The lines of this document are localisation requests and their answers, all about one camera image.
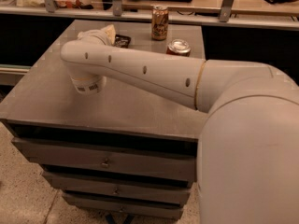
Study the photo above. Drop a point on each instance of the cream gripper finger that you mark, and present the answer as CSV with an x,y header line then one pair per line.
x,y
110,32

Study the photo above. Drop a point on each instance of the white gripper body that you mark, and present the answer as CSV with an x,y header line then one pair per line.
x,y
92,34

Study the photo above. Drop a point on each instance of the black rxbar chocolate wrapper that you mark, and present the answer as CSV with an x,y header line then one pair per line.
x,y
122,41

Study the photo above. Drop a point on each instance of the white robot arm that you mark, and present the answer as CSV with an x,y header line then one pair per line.
x,y
248,150

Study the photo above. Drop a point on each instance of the gold brown drink can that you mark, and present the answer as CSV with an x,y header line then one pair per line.
x,y
159,22

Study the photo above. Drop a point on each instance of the orange soda can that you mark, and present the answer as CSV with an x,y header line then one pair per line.
x,y
179,47

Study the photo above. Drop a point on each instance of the grey drawer cabinet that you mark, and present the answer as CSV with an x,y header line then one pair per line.
x,y
122,149

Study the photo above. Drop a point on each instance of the grey metal railing frame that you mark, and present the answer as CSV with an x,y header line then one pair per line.
x,y
241,13

